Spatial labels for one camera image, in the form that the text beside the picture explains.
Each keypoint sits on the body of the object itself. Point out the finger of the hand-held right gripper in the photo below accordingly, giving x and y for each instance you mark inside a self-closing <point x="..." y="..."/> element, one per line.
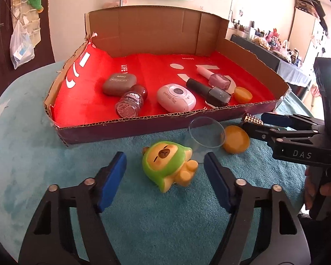
<point x="259" y="132"/>
<point x="278" y="120"/>

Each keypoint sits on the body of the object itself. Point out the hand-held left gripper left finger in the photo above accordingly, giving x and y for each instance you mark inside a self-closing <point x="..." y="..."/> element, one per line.
<point x="111" y="179"/>

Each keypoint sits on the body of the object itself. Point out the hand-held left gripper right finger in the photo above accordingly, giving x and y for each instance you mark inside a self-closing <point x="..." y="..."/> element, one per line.
<point x="218" y="182"/>

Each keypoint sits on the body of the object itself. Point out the gold studded cube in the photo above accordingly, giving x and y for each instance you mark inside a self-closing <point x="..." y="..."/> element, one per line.
<point x="252" y="120"/>

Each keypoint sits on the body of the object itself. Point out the orange half-round soap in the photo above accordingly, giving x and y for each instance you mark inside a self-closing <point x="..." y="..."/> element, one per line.
<point x="242" y="94"/>
<point x="236" y="139"/>

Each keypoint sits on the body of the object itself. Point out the green yellow capybara toy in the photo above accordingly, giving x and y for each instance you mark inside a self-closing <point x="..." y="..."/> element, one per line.
<point x="168" y="165"/>

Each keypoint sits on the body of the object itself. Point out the black nail polish bottle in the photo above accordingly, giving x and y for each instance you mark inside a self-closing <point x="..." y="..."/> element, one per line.
<point x="209" y="92"/>

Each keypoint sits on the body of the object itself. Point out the pink nail polish bottle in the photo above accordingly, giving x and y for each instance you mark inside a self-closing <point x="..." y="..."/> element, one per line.
<point x="219" y="80"/>

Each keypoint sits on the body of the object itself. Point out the glitter jar with maroon lid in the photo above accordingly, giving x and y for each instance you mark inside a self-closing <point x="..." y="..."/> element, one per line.
<point x="131" y="102"/>

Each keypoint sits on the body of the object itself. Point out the pink oval case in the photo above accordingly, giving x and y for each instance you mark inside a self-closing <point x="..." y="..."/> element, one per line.
<point x="176" y="98"/>

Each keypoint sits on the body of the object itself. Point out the brown earbud case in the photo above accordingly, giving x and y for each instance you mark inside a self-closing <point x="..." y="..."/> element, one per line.
<point x="118" y="84"/>

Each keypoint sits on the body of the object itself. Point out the cardboard box with red lining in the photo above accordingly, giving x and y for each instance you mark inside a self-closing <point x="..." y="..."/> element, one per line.
<point x="154" y="33"/>

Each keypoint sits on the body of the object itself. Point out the person's right hand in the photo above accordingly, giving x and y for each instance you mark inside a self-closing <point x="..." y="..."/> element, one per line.
<point x="308" y="190"/>

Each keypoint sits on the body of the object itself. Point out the clear plastic cup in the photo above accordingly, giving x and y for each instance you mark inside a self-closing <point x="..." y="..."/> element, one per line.
<point x="207" y="136"/>

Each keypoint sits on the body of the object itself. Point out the desk with blue cloth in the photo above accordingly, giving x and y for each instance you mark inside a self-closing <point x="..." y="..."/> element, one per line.
<point x="289" y="66"/>

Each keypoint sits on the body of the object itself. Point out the desk clutter of bottles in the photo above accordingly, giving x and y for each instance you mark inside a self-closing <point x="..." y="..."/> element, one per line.
<point x="270" y="38"/>

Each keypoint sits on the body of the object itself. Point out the white wardrobe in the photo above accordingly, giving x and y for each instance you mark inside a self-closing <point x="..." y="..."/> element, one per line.
<point x="303" y="38"/>

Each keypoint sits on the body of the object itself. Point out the bags atop wardrobe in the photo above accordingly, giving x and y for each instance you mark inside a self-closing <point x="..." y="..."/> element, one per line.
<point x="311" y="8"/>

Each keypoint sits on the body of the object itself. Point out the clear plastic bag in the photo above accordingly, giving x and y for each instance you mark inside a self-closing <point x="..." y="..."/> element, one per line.
<point x="21" y="49"/>

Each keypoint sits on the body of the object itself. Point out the beige hanging organizer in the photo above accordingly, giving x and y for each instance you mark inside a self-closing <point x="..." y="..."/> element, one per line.
<point x="24" y="13"/>

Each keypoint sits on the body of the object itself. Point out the dark brown door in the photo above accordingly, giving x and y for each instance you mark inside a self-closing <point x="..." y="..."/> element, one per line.
<point x="2" y="5"/>

